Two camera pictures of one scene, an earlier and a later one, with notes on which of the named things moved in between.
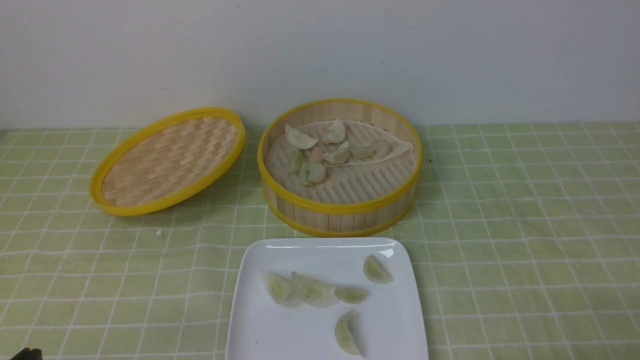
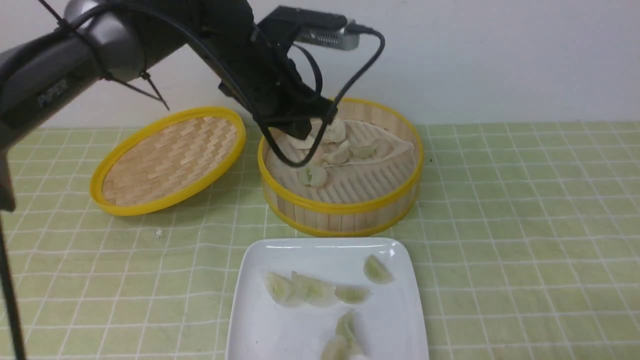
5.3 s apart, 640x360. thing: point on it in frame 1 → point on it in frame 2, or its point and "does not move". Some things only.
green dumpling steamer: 364,152 does not move
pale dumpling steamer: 298,140 does not move
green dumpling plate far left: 280,289 does not move
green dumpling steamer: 295,160 → 343,346
